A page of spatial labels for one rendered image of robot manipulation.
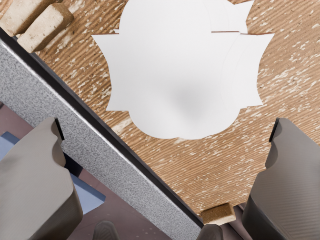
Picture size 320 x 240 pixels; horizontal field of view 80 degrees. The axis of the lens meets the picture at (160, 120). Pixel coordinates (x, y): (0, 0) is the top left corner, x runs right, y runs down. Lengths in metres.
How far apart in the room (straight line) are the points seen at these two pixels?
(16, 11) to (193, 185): 0.33
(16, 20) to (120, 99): 0.12
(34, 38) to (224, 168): 0.31
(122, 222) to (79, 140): 2.05
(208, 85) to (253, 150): 0.16
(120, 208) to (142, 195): 1.75
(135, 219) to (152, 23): 2.19
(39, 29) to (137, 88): 0.11
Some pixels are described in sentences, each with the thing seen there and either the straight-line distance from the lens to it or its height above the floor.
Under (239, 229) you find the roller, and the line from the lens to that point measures 0.53.
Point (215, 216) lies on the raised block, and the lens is 0.41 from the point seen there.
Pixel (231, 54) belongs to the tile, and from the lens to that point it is 0.20.
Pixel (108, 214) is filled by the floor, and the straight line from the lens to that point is 2.28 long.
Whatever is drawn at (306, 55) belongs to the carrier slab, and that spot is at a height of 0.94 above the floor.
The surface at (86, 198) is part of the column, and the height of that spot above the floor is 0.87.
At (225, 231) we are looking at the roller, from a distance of 0.54.
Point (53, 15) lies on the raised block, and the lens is 0.23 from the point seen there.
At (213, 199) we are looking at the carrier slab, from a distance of 0.40.
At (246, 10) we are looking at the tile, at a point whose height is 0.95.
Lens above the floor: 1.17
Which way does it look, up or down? 58 degrees down
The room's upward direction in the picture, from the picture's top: 175 degrees counter-clockwise
